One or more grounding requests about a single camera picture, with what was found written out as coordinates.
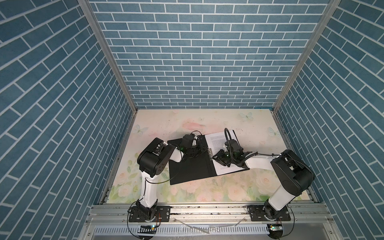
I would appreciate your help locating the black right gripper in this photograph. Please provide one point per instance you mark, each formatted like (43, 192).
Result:
(219, 158)

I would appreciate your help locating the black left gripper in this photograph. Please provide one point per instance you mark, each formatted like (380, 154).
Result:
(199, 146)

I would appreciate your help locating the white text document sheet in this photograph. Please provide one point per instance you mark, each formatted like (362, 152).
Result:
(216, 142)

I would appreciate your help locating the orange file folder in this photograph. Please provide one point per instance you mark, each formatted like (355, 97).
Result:
(199, 167)

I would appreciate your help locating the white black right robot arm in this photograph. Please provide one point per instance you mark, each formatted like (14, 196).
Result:
(294, 176)

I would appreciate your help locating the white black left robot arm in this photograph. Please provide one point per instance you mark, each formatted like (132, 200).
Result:
(152, 162)

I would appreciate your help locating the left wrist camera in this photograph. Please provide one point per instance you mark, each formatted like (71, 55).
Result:
(189, 141)

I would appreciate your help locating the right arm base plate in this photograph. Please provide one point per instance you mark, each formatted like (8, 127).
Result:
(259, 213)

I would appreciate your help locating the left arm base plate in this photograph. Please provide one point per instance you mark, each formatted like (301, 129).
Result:
(142, 214)

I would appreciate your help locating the white cable duct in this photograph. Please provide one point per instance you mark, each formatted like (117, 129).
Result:
(182, 230)

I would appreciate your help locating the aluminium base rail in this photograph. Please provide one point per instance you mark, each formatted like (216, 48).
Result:
(309, 221)

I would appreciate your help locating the aluminium corner post right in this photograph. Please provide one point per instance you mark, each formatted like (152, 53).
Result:
(318, 30)

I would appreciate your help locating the aluminium corner post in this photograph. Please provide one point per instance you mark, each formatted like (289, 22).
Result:
(318, 30)
(92, 20)

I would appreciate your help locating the aluminium corner post left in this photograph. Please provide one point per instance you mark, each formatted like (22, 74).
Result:
(92, 20)

